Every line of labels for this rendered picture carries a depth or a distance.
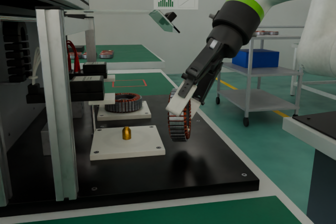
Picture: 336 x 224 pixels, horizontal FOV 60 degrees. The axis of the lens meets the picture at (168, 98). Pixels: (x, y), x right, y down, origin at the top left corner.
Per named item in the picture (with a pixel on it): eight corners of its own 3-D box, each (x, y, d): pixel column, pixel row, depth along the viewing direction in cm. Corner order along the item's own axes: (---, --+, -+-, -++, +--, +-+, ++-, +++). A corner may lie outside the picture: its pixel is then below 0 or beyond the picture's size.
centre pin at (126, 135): (130, 136, 66) (130, 125, 66) (131, 139, 64) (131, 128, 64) (122, 136, 66) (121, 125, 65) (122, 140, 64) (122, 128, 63)
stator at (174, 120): (167, 81, 58) (186, 80, 57) (176, 96, 68) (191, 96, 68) (165, 137, 55) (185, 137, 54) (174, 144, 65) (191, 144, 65)
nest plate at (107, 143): (155, 129, 74) (155, 124, 74) (165, 155, 60) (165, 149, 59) (95, 133, 71) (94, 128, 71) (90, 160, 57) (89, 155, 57)
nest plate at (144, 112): (145, 104, 97) (145, 100, 97) (151, 118, 83) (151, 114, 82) (99, 106, 95) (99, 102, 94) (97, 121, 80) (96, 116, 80)
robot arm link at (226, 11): (267, 12, 60) (261, 34, 68) (216, -9, 63) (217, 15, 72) (252, 35, 59) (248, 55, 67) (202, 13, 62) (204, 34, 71)
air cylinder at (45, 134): (74, 140, 67) (72, 117, 66) (69, 154, 60) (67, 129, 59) (51, 141, 66) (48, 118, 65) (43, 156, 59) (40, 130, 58)
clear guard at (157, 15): (165, 31, 101) (165, 13, 99) (180, 33, 78) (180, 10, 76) (67, 31, 95) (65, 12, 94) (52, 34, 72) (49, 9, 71)
